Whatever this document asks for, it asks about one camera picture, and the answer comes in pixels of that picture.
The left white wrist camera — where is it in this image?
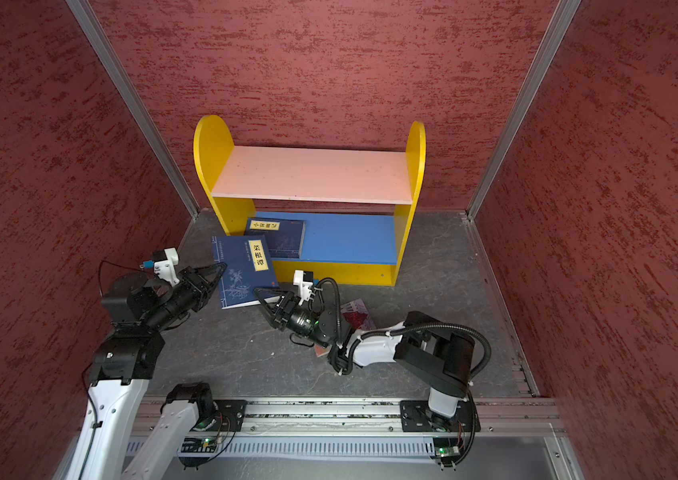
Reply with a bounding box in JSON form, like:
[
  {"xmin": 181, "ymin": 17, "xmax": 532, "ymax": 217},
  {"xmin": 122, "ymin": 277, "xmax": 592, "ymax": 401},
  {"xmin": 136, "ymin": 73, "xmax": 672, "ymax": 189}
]
[{"xmin": 140, "ymin": 248, "xmax": 180, "ymax": 287}]

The red pink picture book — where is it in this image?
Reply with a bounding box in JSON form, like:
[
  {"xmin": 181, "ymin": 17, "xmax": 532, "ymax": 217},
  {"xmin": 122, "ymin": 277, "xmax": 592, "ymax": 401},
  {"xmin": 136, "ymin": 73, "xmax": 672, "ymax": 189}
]
[{"xmin": 307, "ymin": 299, "xmax": 374, "ymax": 357}]

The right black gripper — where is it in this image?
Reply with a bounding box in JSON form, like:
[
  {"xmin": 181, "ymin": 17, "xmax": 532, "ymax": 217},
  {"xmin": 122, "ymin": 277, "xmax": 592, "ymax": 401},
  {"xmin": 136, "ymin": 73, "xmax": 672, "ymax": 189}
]
[{"xmin": 257, "ymin": 285, "xmax": 334, "ymax": 348}]

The left controller board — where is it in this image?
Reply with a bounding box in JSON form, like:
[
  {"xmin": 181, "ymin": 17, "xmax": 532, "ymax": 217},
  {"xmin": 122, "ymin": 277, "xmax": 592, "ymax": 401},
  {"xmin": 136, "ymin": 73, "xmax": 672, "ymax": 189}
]
[{"xmin": 179, "ymin": 437, "xmax": 219, "ymax": 454}]

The controller board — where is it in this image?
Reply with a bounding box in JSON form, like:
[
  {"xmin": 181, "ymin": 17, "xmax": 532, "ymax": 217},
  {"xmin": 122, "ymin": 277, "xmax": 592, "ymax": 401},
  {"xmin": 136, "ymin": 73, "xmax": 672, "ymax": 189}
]
[
  {"xmin": 432, "ymin": 437, "xmax": 462, "ymax": 467},
  {"xmin": 179, "ymin": 437, "xmax": 219, "ymax": 454}
]

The left corner aluminium post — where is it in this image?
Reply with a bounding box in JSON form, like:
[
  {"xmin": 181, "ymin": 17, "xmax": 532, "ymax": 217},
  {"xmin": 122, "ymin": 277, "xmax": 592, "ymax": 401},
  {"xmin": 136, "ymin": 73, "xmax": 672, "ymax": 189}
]
[{"xmin": 66, "ymin": 0, "xmax": 201, "ymax": 220}]

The yellow pink blue bookshelf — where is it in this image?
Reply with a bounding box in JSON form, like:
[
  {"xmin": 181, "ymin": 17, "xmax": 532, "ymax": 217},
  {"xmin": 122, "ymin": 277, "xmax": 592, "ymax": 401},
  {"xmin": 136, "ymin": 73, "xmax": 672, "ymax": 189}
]
[{"xmin": 193, "ymin": 115, "xmax": 426, "ymax": 286}]

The corner aluminium post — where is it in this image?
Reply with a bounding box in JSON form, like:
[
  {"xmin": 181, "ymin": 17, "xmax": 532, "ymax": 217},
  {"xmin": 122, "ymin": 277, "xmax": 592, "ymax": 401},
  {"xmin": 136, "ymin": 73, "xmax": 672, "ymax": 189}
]
[
  {"xmin": 466, "ymin": 0, "xmax": 581, "ymax": 222},
  {"xmin": 66, "ymin": 0, "xmax": 201, "ymax": 220}
]

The right controller board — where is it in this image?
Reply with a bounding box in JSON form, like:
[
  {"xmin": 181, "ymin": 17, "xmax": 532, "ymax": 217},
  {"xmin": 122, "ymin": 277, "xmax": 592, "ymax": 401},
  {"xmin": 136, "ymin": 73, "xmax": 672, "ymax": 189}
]
[{"xmin": 432, "ymin": 437, "xmax": 462, "ymax": 467}]

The blue book yellow label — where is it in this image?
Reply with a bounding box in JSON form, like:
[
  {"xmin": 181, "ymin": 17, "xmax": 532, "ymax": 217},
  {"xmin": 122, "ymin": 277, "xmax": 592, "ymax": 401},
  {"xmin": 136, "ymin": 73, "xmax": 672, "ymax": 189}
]
[{"xmin": 245, "ymin": 217, "xmax": 306, "ymax": 259}]

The right corner aluminium post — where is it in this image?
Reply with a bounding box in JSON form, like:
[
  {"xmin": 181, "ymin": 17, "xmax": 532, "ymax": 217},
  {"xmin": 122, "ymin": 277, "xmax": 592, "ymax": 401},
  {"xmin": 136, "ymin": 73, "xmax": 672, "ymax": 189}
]
[{"xmin": 466, "ymin": 0, "xmax": 581, "ymax": 222}]

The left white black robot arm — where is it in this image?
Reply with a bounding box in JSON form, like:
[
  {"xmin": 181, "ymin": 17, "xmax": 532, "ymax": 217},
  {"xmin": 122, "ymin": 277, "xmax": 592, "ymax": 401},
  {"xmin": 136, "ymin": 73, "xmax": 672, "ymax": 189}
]
[{"xmin": 66, "ymin": 262, "xmax": 227, "ymax": 479}]

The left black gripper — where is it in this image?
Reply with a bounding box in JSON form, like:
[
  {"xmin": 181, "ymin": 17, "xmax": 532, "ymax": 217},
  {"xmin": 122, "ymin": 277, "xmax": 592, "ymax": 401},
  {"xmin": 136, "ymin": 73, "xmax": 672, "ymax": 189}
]
[{"xmin": 145, "ymin": 262, "xmax": 227, "ymax": 331}]

